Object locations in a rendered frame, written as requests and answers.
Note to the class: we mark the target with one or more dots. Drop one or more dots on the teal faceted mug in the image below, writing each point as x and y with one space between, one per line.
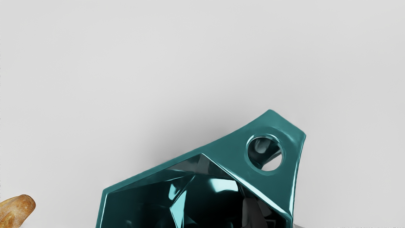
221 152

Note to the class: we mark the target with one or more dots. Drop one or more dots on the brown bread loaf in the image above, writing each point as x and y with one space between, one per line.
14 210

